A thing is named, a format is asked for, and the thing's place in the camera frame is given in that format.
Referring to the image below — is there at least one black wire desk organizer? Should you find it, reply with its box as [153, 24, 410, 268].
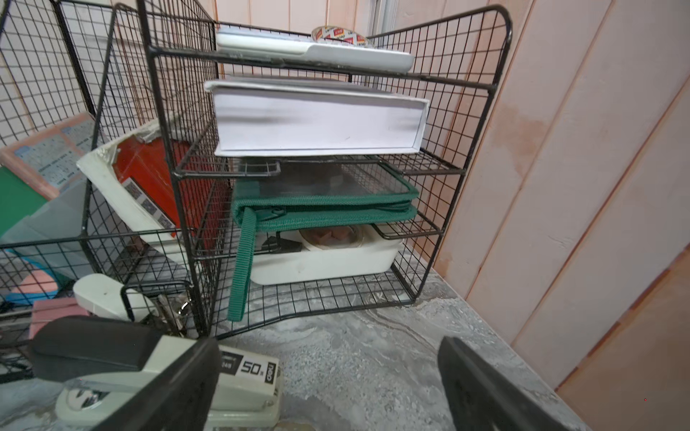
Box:
[1, 1, 512, 382]

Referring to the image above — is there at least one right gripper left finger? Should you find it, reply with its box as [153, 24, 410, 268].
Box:
[95, 339, 221, 430]

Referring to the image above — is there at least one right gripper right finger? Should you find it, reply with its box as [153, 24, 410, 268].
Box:
[438, 337, 566, 430]

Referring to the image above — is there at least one green zip pouch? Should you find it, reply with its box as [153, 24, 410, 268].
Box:
[226, 163, 419, 321]

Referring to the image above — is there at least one white book middle shelf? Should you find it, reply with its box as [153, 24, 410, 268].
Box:
[204, 77, 429, 157]

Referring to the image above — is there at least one tape roll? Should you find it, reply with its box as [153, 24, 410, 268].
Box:
[311, 25, 369, 47]

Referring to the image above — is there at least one pink binder clip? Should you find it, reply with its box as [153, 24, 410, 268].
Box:
[29, 297, 90, 339]

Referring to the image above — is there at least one red white box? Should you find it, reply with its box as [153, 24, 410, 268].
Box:
[77, 120, 186, 266]

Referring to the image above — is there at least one white black stapler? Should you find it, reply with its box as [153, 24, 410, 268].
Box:
[29, 274, 282, 427]

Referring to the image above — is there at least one white tray bottom shelf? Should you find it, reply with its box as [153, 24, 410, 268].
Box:
[250, 224, 403, 286]

